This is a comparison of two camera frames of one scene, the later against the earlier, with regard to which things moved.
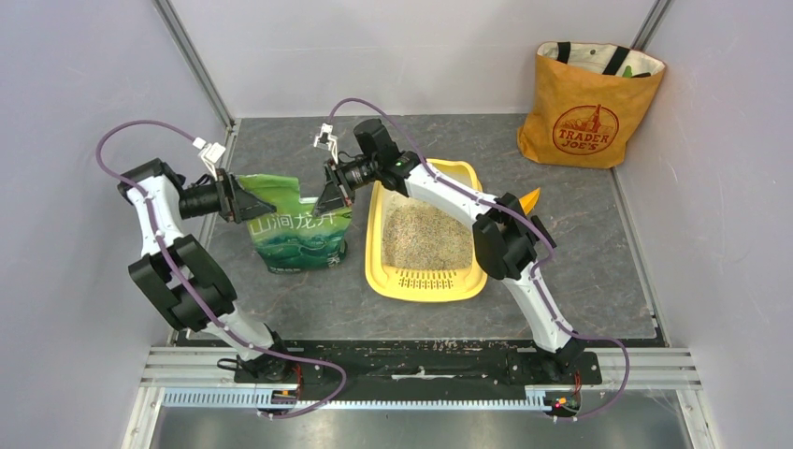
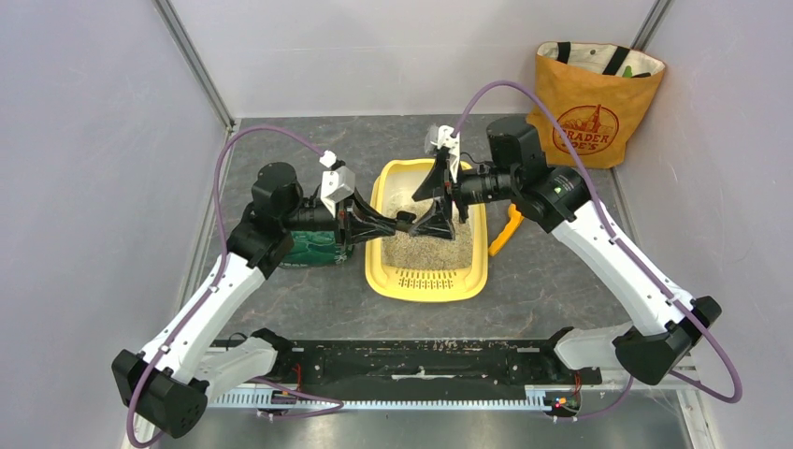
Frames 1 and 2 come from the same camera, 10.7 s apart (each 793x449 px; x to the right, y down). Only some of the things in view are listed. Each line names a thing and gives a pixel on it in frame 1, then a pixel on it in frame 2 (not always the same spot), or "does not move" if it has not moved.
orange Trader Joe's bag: x=588 y=98 does not move
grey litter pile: x=418 y=238 does not move
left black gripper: x=235 y=203 → x=371 y=223
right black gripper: x=334 y=195 → x=437 y=223
